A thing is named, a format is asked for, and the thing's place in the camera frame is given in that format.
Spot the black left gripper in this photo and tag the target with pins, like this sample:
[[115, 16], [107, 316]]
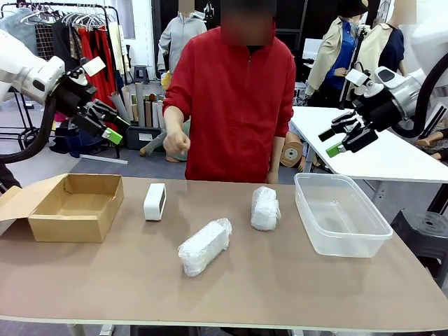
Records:
[[75, 99]]

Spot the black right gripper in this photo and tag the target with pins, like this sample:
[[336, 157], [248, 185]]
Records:
[[381, 112]]

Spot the white unwrapped clock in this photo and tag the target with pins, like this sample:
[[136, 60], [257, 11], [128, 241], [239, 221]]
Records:
[[154, 206]]

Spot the bubble clock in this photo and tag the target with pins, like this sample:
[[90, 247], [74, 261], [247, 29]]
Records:
[[264, 213], [203, 248]]

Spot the person's left forearm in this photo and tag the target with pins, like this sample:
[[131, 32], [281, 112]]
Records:
[[276, 154]]

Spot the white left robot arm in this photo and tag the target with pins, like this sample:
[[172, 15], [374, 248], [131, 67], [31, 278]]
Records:
[[21, 66]]

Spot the person's right forearm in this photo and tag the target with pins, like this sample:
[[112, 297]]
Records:
[[173, 120]]

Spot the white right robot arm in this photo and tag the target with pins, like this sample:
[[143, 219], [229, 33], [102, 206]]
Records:
[[406, 91]]

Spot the person's right hand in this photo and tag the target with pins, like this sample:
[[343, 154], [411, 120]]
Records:
[[176, 143]]

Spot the person's left hand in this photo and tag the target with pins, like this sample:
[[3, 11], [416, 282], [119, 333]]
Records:
[[273, 178]]

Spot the grey leaning paper roll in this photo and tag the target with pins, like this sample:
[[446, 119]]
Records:
[[120, 110]]

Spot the black storage bin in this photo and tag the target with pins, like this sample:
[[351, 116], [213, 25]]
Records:
[[134, 138]]

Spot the beige paper roll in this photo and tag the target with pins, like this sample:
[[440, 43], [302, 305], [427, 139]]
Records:
[[127, 101]]

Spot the grey upright paper roll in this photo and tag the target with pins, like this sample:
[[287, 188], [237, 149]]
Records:
[[140, 105]]

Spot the white metal bar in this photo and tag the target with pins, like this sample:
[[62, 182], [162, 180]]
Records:
[[105, 159]]

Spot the brown paper roll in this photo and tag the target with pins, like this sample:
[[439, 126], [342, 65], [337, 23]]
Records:
[[147, 115]]

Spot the red dress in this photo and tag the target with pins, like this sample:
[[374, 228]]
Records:
[[105, 87]]

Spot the dark clothes pile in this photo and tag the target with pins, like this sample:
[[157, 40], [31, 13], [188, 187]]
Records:
[[75, 145]]

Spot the white paper roll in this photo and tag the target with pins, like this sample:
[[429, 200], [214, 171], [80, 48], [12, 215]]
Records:
[[161, 117], [155, 115]]

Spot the child mannequin in grey clothes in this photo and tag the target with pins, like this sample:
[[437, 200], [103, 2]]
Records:
[[154, 141]]

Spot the white side table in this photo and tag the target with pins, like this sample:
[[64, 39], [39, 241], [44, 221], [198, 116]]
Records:
[[385, 164]]

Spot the grey step stool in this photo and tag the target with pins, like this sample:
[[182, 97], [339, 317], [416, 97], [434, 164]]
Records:
[[141, 73]]

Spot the brown cardboard spool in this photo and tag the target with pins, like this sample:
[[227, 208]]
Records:
[[293, 154]]

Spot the yellow bag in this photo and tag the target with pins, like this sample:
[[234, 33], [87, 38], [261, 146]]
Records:
[[166, 82]]

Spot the black stand pole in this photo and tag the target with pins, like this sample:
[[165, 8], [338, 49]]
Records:
[[356, 59]]

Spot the skin-coloured mannequin parts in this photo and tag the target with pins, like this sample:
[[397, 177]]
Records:
[[425, 143]]

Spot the cream garment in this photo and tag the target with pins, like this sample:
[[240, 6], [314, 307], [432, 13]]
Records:
[[117, 45]]

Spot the mannequin in beige coat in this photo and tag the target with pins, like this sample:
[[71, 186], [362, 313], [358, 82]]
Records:
[[329, 52]]

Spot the clear plastic container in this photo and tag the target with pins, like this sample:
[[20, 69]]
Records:
[[336, 217]]

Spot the white slatted panel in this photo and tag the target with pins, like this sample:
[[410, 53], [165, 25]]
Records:
[[435, 120]]

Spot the mannequin in beige vest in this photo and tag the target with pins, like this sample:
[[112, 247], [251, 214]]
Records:
[[392, 49]]

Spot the black garment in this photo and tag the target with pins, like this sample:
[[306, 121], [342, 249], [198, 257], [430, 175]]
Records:
[[63, 42]]

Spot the checkered garment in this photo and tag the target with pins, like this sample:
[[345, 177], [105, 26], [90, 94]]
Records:
[[43, 42]]

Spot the open brown cardboard box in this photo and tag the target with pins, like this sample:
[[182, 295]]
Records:
[[70, 229]]

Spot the mannequin in grey hoodie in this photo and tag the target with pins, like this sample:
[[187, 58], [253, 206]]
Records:
[[182, 35]]

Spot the black metal stand leg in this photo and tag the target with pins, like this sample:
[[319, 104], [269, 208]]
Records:
[[441, 199]]

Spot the person in red jacket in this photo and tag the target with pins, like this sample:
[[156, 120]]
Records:
[[238, 105]]

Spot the black cloth object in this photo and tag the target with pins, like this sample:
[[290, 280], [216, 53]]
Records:
[[7, 178]]

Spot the black hat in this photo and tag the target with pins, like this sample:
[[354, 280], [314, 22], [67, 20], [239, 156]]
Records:
[[351, 7]]

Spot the black plastic stool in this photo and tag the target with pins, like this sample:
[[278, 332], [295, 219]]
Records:
[[427, 238]]

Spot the black clothes rack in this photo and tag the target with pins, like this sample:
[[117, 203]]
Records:
[[52, 4]]

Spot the grey garment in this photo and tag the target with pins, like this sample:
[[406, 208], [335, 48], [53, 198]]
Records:
[[17, 21]]

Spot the white table leg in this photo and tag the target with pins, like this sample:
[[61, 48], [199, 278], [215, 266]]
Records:
[[108, 331]]

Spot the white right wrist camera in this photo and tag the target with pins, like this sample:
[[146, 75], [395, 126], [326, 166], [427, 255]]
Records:
[[355, 77]]

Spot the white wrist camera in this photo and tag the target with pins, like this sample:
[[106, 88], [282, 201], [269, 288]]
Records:
[[94, 66], [355, 77]]

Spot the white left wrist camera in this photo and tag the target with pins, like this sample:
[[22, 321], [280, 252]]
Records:
[[94, 66]]

